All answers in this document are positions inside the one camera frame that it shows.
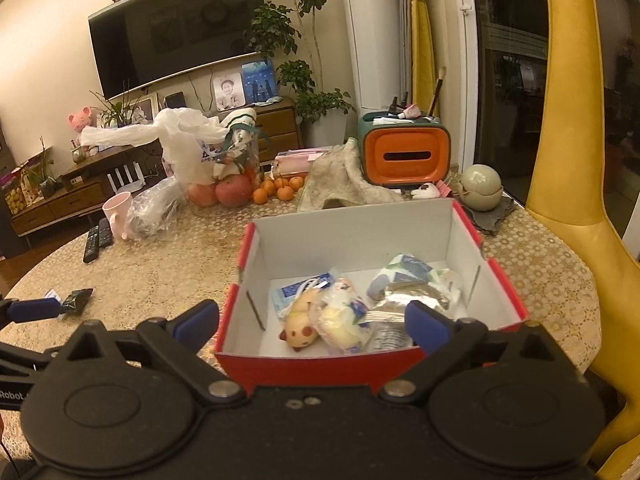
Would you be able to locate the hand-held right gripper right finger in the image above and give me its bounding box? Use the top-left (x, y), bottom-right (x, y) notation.
top-left (378, 299), bottom-right (583, 406)

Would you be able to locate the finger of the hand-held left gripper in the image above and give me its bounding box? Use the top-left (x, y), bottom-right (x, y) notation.
top-left (0, 298), bottom-right (62, 325)
top-left (0, 341), bottom-right (64, 384)

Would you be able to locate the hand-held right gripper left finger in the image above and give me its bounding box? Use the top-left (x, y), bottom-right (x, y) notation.
top-left (50, 298), bottom-right (247, 406)

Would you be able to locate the silver foil packet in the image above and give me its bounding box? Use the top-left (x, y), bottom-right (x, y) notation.
top-left (372, 282), bottom-right (451, 322)

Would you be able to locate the black snack packet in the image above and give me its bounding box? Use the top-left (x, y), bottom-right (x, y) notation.
top-left (59, 288), bottom-right (95, 317)

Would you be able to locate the white green snack bag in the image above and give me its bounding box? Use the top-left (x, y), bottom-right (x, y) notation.
top-left (367, 252), bottom-right (465, 303)

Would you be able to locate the red cardboard box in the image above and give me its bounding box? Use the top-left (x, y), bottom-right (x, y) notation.
top-left (214, 197), bottom-right (530, 395)

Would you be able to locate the blue white packet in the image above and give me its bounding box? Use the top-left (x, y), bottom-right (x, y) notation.
top-left (271, 272), bottom-right (335, 318)

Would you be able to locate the yellow animal toy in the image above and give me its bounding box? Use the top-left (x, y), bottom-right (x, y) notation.
top-left (279, 290), bottom-right (326, 351)

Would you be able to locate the gold patterned round desktop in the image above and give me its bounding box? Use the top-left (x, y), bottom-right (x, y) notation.
top-left (0, 170), bottom-right (601, 396)

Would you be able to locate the orange print gift bag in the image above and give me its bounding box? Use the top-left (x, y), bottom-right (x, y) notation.
top-left (2, 167), bottom-right (31, 216)

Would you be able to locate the wooden television cabinet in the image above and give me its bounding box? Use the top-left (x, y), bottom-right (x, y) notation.
top-left (10, 97), bottom-right (301, 236)

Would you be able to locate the clear plastic bag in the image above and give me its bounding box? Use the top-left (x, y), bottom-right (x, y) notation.
top-left (125, 176), bottom-right (188, 243)

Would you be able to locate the thin potted plant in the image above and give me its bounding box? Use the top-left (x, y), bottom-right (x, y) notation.
top-left (22, 135), bottom-right (58, 198)

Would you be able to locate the red apple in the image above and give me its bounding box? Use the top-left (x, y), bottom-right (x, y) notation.
top-left (215, 175), bottom-right (253, 208)
top-left (189, 183), bottom-right (218, 208)

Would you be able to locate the grey cloth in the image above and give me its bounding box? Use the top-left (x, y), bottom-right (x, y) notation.
top-left (467, 195), bottom-right (518, 236)

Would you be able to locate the pink mug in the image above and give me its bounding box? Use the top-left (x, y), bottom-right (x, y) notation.
top-left (102, 191), bottom-right (133, 240)

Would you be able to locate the green ceramic pot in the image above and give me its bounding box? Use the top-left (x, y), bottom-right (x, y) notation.
top-left (459, 164), bottom-right (503, 212)

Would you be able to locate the pile of small oranges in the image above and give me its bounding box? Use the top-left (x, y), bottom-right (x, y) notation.
top-left (251, 174), bottom-right (306, 205)

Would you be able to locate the white router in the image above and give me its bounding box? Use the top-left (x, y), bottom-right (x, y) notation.
top-left (106, 160), bottom-right (146, 196)

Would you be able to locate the beige cloth towel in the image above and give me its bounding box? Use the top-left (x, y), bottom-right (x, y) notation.
top-left (297, 144), bottom-right (405, 213)

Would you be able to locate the clear plastic container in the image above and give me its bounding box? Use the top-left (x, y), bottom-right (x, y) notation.
top-left (187, 110), bottom-right (264, 216)

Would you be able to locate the orange green tissue box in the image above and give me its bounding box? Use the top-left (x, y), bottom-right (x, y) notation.
top-left (357, 110), bottom-right (451, 188)

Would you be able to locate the white plastic bag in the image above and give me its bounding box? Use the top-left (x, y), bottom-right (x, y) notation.
top-left (80, 106), bottom-right (233, 186)

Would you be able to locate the pink bear plush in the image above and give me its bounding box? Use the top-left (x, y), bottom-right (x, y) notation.
top-left (68, 106), bottom-right (98, 133)

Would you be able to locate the small potted grass plant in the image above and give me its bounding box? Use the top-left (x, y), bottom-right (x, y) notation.
top-left (90, 80), bottom-right (146, 128)

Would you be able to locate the yellow chair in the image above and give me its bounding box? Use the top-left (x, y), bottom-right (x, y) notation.
top-left (525, 0), bottom-right (640, 480)

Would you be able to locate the brown brush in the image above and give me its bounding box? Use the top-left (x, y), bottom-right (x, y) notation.
top-left (430, 66), bottom-right (447, 117)

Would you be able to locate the glass balcony door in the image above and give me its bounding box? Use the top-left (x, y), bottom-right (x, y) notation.
top-left (467, 0), bottom-right (640, 266)

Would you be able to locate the yellow grey curtain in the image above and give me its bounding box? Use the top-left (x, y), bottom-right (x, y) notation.
top-left (390, 0), bottom-right (441, 121)

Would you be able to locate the black television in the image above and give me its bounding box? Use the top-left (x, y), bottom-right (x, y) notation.
top-left (87, 0), bottom-right (266, 101)

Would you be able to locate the white standing air conditioner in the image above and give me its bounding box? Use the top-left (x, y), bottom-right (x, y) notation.
top-left (340, 0), bottom-right (416, 111)

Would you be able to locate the large green potted tree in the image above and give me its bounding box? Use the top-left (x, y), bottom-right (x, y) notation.
top-left (244, 0), bottom-right (357, 150)

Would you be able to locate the wooden photo frame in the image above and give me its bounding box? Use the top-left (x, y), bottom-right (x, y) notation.
top-left (127, 92), bottom-right (160, 126)

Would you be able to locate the baby photo frame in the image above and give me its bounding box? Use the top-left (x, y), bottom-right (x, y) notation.
top-left (212, 74), bottom-right (246, 111)

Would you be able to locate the blue picture frame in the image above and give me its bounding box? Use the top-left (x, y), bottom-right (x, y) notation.
top-left (241, 59), bottom-right (277, 106)

